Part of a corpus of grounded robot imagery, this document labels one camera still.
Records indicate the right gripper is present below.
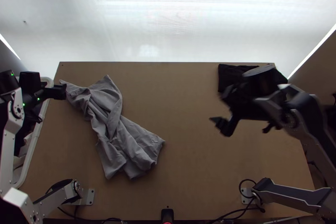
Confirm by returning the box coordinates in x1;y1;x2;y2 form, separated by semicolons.
209;83;257;137

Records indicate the grey t-shirt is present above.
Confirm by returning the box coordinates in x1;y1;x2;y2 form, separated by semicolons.
59;74;166;180

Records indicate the pile of folded clothes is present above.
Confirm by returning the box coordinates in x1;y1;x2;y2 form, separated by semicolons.
218;63;289;94

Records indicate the black cable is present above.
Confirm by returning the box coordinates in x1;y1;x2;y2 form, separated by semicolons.
214;208;263;222
239;179;266;213

